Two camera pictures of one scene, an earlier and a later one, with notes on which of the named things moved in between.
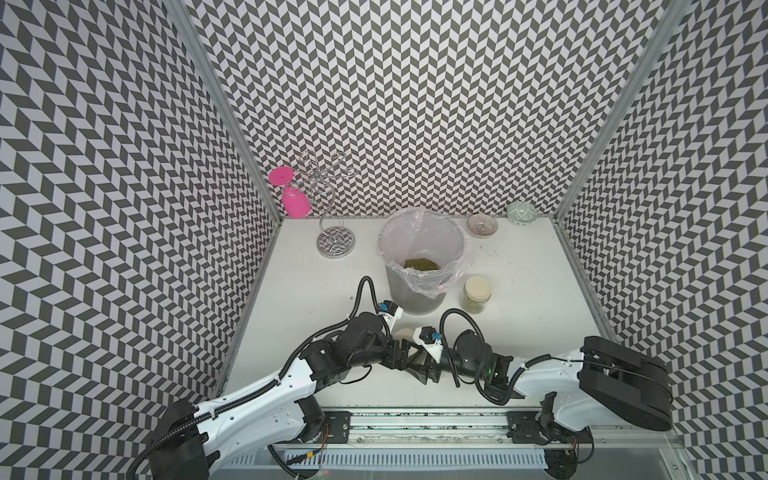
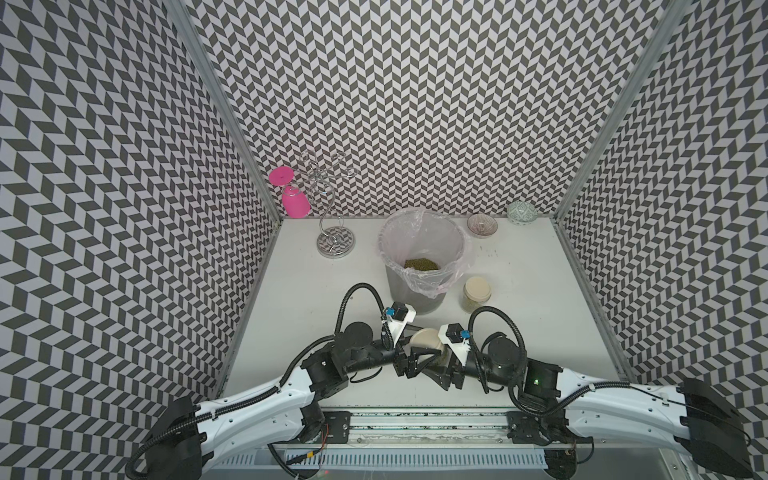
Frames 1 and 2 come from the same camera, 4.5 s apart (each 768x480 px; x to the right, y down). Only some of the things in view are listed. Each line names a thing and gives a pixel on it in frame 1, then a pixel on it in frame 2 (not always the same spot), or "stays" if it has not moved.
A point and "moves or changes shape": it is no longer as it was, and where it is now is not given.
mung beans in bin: x=420 y=264 stays
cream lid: x=404 y=333 moves or changes shape
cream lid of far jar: x=478 y=288 stays
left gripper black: x=391 y=360 stays
